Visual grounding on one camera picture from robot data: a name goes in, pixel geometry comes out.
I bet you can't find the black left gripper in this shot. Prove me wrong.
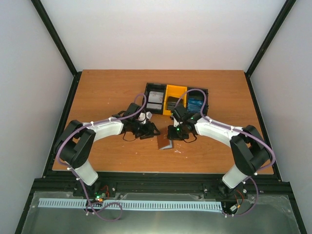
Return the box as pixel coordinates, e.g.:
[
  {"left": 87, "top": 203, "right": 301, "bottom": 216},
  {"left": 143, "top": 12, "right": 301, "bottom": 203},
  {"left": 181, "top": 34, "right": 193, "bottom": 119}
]
[{"left": 131, "top": 120, "right": 160, "bottom": 140}]

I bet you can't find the brown leather card holder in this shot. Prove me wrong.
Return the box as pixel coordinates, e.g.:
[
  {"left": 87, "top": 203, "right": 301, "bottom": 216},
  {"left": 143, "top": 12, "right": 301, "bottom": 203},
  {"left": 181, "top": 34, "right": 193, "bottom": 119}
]
[{"left": 157, "top": 134, "right": 174, "bottom": 150}]

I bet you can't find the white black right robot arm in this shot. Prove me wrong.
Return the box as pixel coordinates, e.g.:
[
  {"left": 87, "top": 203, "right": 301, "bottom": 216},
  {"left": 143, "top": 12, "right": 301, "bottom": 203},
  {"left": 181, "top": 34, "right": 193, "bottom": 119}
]
[{"left": 167, "top": 105, "right": 271, "bottom": 189}]

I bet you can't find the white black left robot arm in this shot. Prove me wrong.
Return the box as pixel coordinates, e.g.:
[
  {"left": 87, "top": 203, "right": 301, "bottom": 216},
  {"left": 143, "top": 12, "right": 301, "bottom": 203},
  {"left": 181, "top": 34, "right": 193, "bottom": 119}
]
[{"left": 54, "top": 102, "right": 160, "bottom": 196}]

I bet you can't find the blue credit card stack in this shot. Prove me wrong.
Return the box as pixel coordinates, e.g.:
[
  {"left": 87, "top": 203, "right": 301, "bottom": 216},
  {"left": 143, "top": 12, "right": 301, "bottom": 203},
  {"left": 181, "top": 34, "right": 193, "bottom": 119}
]
[{"left": 187, "top": 98, "right": 203, "bottom": 113}]

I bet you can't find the dark credit card stack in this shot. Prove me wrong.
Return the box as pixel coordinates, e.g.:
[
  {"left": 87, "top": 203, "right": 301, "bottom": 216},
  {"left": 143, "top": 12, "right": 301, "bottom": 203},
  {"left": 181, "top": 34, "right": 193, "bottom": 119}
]
[{"left": 166, "top": 96, "right": 182, "bottom": 111}]

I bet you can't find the silver credit card stack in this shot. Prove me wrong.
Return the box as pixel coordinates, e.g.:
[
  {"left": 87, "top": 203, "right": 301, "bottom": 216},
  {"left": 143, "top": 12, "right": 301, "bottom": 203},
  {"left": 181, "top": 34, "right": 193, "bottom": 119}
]
[{"left": 147, "top": 91, "right": 163, "bottom": 110}]

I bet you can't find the black bin right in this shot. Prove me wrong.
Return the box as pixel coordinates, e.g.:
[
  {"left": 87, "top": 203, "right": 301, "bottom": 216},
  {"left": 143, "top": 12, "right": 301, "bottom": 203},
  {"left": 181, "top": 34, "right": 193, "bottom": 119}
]
[{"left": 186, "top": 89, "right": 209, "bottom": 116}]

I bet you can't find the black bin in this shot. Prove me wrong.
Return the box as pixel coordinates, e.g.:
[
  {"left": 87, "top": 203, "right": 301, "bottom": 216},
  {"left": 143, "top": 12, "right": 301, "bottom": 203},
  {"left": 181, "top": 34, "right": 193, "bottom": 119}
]
[
  {"left": 144, "top": 83, "right": 167, "bottom": 115},
  {"left": 186, "top": 89, "right": 209, "bottom": 116}
]

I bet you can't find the yellow bin middle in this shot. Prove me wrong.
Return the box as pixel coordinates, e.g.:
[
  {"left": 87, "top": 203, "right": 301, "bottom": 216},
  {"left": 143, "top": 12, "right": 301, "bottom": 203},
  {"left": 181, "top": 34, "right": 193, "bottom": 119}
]
[{"left": 162, "top": 85, "right": 187, "bottom": 116}]

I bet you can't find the black bin left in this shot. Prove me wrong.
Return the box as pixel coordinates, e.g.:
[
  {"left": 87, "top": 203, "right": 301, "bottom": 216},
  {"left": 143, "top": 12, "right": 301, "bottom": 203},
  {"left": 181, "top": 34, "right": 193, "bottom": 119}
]
[{"left": 144, "top": 83, "right": 167, "bottom": 115}]

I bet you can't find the metal sheet front plate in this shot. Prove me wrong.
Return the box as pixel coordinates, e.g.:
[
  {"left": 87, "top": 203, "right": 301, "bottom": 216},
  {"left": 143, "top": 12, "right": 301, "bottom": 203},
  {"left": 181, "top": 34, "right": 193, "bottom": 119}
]
[{"left": 21, "top": 192, "right": 300, "bottom": 234}]

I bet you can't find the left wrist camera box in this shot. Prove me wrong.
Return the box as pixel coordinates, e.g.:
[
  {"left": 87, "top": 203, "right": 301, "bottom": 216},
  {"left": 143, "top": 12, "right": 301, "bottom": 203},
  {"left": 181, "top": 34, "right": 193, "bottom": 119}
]
[{"left": 137, "top": 112, "right": 152, "bottom": 124}]

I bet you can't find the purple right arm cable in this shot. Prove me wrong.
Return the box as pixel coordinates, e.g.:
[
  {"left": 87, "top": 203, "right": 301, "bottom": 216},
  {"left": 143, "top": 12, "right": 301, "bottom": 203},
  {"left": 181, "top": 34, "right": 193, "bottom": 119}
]
[{"left": 174, "top": 88, "right": 276, "bottom": 217}]

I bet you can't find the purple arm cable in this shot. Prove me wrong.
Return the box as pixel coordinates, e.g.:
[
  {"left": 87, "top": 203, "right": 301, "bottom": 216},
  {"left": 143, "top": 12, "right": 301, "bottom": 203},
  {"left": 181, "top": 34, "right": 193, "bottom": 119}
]
[
  {"left": 55, "top": 93, "right": 147, "bottom": 181},
  {"left": 174, "top": 88, "right": 276, "bottom": 217}
]

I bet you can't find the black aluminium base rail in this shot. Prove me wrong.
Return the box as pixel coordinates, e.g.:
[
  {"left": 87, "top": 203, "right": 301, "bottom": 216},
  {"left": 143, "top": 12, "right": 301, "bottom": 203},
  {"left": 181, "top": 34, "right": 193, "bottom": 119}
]
[{"left": 31, "top": 170, "right": 293, "bottom": 203}]

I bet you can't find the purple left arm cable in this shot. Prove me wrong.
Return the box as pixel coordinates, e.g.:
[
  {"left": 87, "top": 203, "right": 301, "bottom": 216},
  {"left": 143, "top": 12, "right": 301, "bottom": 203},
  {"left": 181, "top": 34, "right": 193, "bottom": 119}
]
[{"left": 55, "top": 93, "right": 147, "bottom": 181}]

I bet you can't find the black frame post left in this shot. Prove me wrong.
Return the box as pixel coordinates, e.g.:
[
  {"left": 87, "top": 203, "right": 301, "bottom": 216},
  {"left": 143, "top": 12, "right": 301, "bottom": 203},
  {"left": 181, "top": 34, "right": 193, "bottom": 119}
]
[{"left": 31, "top": 0, "right": 78, "bottom": 76}]

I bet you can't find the black frame post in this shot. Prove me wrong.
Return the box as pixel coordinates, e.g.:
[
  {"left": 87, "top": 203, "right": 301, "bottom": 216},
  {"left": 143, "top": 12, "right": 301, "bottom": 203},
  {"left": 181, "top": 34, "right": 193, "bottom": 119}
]
[
  {"left": 245, "top": 0, "right": 296, "bottom": 79},
  {"left": 31, "top": 0, "right": 78, "bottom": 76}
]

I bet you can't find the light blue cable duct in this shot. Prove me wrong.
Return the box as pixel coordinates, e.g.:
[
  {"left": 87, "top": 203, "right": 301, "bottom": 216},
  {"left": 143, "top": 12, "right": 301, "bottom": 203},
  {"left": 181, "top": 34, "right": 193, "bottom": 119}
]
[{"left": 38, "top": 198, "right": 222, "bottom": 213}]

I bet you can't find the black frame post right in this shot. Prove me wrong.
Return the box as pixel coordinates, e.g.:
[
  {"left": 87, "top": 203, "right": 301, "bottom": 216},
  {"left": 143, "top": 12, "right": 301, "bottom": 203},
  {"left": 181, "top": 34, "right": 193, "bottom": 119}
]
[{"left": 245, "top": 0, "right": 296, "bottom": 79}]

